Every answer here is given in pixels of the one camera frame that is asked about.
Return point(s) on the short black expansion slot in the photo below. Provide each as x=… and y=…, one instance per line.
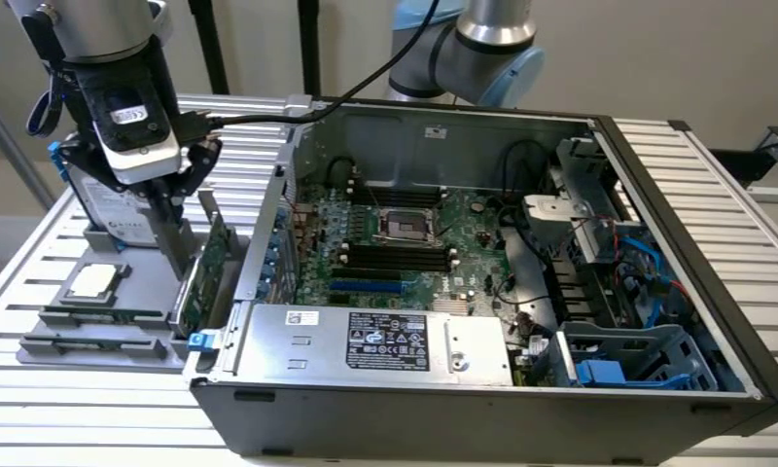
x=346, y=299

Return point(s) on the silver chipset heatsink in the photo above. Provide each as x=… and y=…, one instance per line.
x=457, y=307

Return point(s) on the blue expansion slot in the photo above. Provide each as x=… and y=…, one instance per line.
x=366, y=287

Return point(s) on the grey disk bay cage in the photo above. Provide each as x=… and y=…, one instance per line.
x=647, y=345

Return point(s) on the round coin battery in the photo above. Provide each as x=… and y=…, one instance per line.
x=478, y=205

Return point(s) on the black open PC case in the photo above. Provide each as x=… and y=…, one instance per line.
x=427, y=418

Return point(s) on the grey metal frame pole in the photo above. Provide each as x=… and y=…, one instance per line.
x=9, y=146

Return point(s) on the black RAM slot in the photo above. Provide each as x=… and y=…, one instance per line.
x=398, y=254
x=398, y=247
x=398, y=267
x=395, y=192
x=395, y=188
x=398, y=261

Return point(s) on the silver hard disk, blue bracket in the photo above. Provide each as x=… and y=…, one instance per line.
x=113, y=209

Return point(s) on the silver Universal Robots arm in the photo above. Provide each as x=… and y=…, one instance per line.
x=473, y=63

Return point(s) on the silver CPU chip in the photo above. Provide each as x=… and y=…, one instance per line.
x=93, y=284

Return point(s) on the grey parts rack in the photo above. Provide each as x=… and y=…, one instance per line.
x=135, y=272

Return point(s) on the black tripod pole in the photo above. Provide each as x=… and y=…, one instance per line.
x=210, y=48
x=309, y=48

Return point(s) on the green GPU card, metal bracket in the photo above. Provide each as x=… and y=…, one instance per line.
x=210, y=272

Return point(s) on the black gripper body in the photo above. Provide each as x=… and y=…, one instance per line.
x=81, y=80

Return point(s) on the blue case latch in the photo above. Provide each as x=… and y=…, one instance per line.
x=203, y=340

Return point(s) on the metal CPU socket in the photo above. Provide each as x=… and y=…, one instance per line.
x=406, y=226

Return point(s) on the green motherboard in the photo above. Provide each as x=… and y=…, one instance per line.
x=473, y=262

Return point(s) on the white grey wrist camera box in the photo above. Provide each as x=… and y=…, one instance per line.
x=142, y=155

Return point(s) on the blue disk bay latch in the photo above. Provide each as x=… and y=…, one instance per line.
x=599, y=374

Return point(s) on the tall grey metal disk bay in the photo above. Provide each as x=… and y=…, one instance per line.
x=583, y=170

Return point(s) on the grey power supply unit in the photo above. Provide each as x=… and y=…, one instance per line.
x=323, y=345

